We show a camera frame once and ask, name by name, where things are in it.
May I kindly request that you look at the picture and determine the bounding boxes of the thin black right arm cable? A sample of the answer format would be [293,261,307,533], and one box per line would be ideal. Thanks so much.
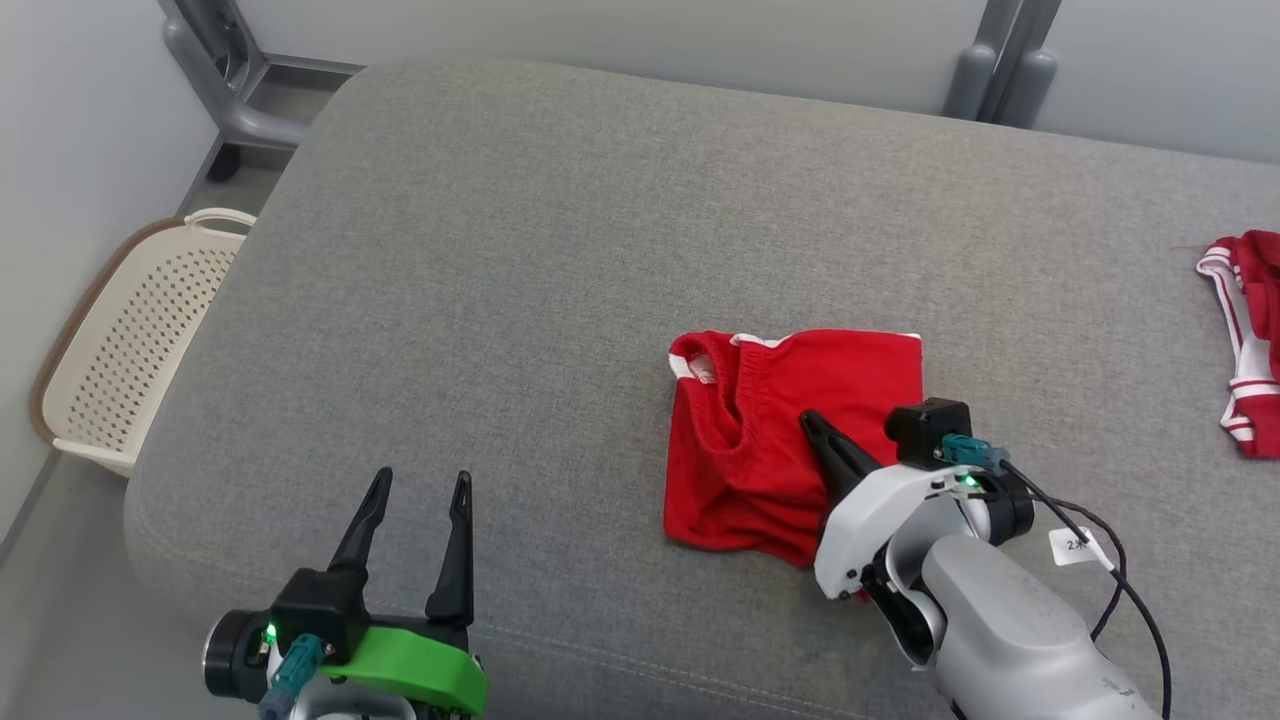
[1000,460,1173,720]

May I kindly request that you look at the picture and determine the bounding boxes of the cream perforated laundry basket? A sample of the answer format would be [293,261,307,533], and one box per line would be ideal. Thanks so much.
[30,208,258,478]

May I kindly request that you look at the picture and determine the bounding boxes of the teal left cable connector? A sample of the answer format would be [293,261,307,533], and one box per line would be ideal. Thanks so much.
[258,635,326,720]

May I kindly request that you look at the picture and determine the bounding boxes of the red white basketball shorts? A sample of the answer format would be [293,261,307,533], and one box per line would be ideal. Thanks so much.
[663,328,924,569]

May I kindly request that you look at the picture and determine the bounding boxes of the teal right cable connector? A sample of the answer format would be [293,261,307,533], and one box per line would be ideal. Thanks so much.
[940,433,1011,476]

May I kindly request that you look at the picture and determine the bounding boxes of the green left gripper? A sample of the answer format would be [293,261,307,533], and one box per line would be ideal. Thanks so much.
[320,467,489,720]

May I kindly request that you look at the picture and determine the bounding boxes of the white cable label tag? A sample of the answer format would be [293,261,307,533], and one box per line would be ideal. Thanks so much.
[1048,527,1101,568]

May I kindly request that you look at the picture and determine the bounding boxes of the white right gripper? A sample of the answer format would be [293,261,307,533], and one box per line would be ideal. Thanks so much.
[800,412,986,601]

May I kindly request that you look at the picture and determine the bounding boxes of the grey double metal post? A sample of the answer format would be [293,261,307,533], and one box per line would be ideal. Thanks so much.
[943,0,1061,129]

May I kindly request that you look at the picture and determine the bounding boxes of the teal cable connector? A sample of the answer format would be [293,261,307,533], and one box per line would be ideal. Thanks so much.
[940,433,1011,476]
[258,635,326,720]

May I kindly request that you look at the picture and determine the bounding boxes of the grey metal stand with base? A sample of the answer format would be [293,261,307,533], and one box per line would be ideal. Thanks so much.
[160,0,366,183]

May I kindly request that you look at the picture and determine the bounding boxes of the red white basketball jersey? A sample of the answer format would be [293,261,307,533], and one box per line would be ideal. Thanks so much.
[1197,230,1280,459]

